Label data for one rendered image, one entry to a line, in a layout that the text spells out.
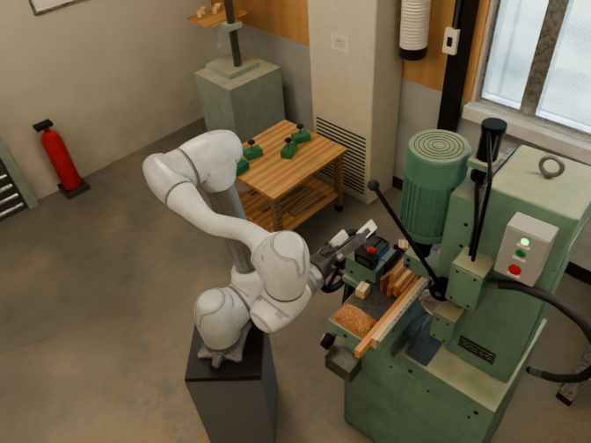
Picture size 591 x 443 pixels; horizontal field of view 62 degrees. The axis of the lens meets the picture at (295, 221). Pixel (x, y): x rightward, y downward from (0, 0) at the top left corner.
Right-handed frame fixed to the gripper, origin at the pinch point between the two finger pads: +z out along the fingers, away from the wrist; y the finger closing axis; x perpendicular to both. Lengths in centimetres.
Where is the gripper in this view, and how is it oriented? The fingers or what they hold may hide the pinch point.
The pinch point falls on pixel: (357, 230)
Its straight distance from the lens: 142.9
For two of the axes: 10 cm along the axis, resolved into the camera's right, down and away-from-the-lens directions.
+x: -5.8, -8.1, -1.2
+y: 4.9, -2.2, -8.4
